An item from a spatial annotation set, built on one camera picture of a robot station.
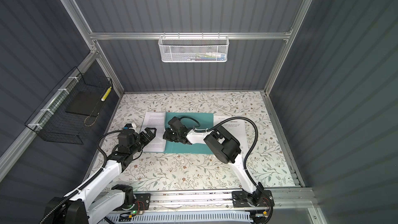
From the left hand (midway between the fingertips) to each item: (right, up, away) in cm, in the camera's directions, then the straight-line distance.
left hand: (151, 132), depth 85 cm
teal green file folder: (+31, +5, +19) cm, 37 cm away
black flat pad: (-30, +17, -9) cm, 35 cm away
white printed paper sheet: (-2, +5, +20) cm, 20 cm away
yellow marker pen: (-23, +20, -5) cm, 31 cm away
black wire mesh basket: (-35, +9, -22) cm, 42 cm away
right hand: (+4, -4, +9) cm, 10 cm away
